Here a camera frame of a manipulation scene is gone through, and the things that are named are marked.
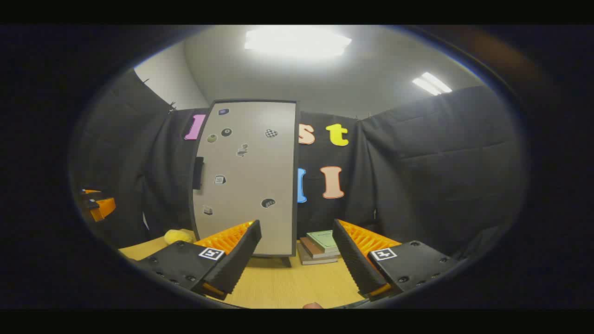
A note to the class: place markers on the narrow ceiling light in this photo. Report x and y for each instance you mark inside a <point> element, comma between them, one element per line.
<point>432,84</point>

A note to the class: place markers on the yellow sponge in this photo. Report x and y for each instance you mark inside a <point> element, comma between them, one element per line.
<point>177,236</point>

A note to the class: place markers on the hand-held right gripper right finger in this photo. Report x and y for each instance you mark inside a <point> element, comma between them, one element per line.
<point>355,262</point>

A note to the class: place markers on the grey book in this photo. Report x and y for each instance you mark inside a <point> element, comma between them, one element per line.
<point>308,260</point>

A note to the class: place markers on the brown book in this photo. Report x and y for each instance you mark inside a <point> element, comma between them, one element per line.
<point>312,248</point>

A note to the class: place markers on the large ceiling light panel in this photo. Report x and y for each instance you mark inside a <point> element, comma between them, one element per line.
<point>297,42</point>

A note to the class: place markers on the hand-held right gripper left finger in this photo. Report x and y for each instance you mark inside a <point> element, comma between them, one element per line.
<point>236,264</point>

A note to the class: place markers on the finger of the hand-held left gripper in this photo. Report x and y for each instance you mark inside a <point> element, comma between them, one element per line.
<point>106,208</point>

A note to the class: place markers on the grey cabinet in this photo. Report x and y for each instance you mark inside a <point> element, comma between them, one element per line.
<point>286,261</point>

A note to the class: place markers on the grey cabinet door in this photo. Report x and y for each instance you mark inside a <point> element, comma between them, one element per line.
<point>250,185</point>

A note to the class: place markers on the black backdrop cloth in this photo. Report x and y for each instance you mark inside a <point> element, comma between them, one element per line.
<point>417,162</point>

